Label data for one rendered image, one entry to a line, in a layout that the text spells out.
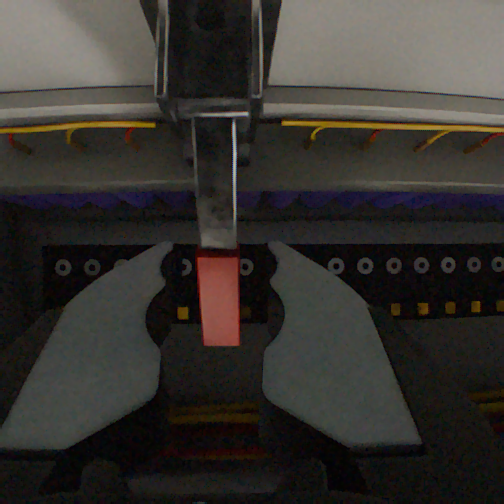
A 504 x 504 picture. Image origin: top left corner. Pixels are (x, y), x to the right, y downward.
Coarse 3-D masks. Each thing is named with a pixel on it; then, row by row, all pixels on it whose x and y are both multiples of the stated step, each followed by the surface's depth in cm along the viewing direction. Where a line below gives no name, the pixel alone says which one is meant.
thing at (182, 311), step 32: (64, 256) 25; (96, 256) 25; (128, 256) 25; (192, 256) 25; (256, 256) 26; (320, 256) 26; (352, 256) 26; (384, 256) 26; (416, 256) 26; (448, 256) 26; (480, 256) 26; (64, 288) 25; (192, 288) 25; (256, 288) 26; (352, 288) 26; (384, 288) 26; (416, 288) 26; (448, 288) 26; (480, 288) 26; (192, 320) 25; (256, 320) 25
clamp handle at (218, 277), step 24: (192, 120) 8; (216, 120) 8; (216, 144) 9; (216, 168) 9; (216, 192) 9; (216, 216) 10; (216, 240) 10; (216, 264) 10; (216, 288) 11; (216, 312) 11; (216, 336) 12
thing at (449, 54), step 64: (0, 0) 7; (64, 0) 7; (128, 0) 7; (320, 0) 7; (384, 0) 7; (448, 0) 7; (0, 64) 9; (64, 64) 9; (128, 64) 10; (320, 64) 10; (384, 64) 10; (448, 64) 10
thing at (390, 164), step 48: (0, 144) 13; (48, 144) 13; (96, 144) 13; (144, 144) 13; (288, 144) 14; (336, 144) 14; (384, 144) 14; (432, 144) 14; (480, 144) 13; (0, 192) 14; (48, 192) 15; (96, 192) 15; (432, 192) 15; (480, 192) 15
